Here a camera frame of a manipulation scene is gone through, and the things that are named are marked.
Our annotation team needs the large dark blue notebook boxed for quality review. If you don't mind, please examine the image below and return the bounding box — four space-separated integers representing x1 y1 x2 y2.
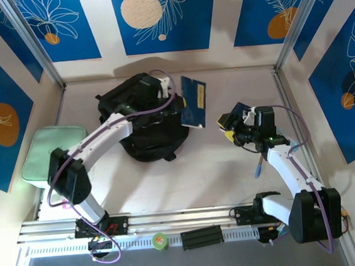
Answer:
177 73 210 131

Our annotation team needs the black backpack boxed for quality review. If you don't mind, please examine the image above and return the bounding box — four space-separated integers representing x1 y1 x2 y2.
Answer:
94 70 194 166

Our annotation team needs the blue pen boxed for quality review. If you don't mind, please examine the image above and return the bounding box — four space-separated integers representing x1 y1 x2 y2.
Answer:
253 155 265 179

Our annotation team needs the blue poster with beige circle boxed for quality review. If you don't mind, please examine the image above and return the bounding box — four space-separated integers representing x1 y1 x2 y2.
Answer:
110 0 220 57

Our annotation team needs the blue poster with orange circle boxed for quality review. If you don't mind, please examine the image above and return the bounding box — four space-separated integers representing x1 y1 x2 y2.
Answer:
304 7 355 167
231 0 323 48
0 41 39 193

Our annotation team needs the small controller board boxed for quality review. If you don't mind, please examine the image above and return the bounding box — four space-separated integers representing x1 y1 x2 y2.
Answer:
258 222 292 246
87 235 114 251

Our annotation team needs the black slotted block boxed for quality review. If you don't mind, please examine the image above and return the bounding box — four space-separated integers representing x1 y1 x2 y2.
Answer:
179 224 225 252

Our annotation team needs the green tape roll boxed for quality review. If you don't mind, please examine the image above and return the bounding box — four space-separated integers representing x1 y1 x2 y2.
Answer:
151 231 170 253

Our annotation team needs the mint green zip pouch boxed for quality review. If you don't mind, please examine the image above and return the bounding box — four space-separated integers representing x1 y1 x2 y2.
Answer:
18 123 93 191

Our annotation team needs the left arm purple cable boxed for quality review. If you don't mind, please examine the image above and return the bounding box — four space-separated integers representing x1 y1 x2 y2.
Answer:
40 68 186 266

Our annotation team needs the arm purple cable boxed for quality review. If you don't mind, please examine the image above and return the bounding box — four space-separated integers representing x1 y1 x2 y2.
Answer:
260 101 336 258
40 68 186 266

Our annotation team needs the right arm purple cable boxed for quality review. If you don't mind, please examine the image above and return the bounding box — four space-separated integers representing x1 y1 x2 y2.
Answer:
260 101 336 258

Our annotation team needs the aluminium table side rail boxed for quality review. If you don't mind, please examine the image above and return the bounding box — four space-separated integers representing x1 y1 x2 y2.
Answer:
271 66 326 199

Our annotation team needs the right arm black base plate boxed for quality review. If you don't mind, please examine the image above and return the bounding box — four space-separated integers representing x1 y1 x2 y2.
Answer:
233 203 280 226

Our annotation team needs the aluminium mounting rail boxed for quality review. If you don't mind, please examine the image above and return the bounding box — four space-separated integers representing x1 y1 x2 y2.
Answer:
15 196 344 245

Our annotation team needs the blue floral wall poster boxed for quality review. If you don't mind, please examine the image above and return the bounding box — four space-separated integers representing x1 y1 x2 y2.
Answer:
289 0 355 62
11 0 102 65
0 2 45 87

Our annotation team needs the yellow connector with red wire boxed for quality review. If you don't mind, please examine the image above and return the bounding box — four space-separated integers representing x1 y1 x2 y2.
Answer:
340 208 353 234

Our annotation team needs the aluminium frame post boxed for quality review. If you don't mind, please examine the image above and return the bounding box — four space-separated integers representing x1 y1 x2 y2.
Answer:
270 0 333 73
0 0 66 91

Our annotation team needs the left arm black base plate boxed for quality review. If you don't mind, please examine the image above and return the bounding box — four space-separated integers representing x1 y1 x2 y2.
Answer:
73 214 129 239

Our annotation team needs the grey slotted cable duct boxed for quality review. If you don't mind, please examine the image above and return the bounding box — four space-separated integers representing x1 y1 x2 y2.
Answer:
26 226 261 259

